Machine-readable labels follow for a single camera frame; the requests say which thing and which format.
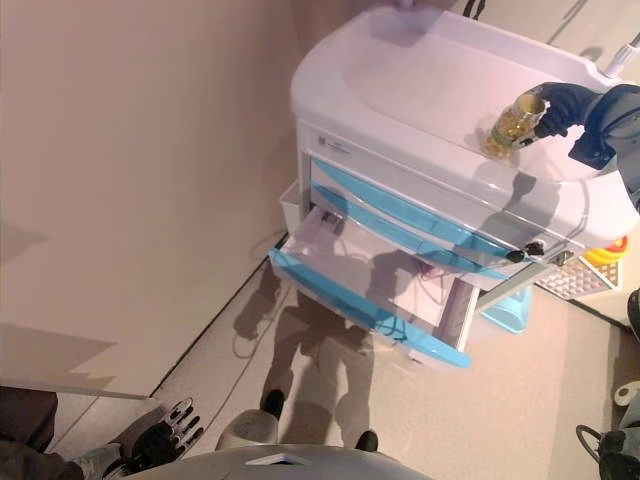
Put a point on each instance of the silver robot torso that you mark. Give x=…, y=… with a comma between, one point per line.
x=260, y=465

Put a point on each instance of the brown trouser leg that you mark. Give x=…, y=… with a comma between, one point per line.
x=25, y=430

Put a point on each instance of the white side bin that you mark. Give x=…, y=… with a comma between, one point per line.
x=289, y=210

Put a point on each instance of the light blue waste bin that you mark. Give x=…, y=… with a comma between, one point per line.
x=507, y=312

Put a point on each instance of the grey sneaker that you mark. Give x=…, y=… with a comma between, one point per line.
x=97, y=462

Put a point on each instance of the white medical cart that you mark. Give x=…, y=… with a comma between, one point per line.
x=425, y=75

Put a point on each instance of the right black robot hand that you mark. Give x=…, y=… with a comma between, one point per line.
x=565, y=107

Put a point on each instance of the white bed frame with caster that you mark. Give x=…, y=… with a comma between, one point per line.
x=627, y=395

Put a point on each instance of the left silver robot leg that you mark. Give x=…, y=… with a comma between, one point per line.
x=250, y=425

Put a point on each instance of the white drawer with blue front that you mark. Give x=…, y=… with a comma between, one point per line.
x=400, y=205
x=400, y=227
x=350, y=265

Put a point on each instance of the white metal pole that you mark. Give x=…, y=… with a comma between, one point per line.
x=617, y=60

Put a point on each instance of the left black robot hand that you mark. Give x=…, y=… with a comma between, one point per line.
x=155, y=440

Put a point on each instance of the yellow and red item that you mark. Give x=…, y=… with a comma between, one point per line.
x=607, y=252

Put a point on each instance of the white lattice basket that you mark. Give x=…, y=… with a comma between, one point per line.
x=570, y=280

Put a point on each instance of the black key bunch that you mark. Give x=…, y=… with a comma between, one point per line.
x=525, y=251

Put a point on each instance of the metal cart latch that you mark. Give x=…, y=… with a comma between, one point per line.
x=565, y=257

